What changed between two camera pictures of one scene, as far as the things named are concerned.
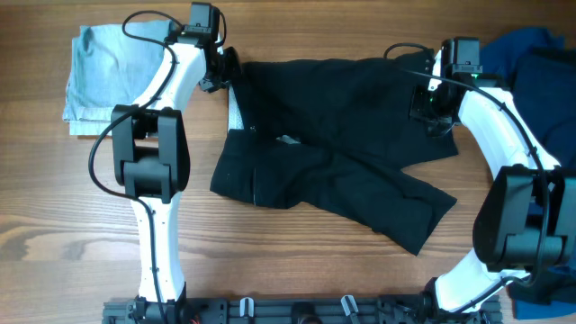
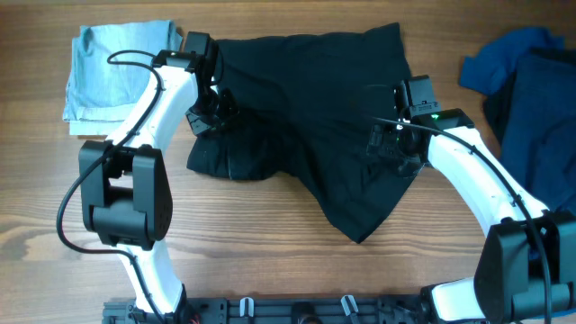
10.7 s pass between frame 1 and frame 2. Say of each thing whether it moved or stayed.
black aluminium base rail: stayed
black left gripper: moved
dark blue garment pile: stayed
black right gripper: moved
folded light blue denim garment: stayed
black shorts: moved
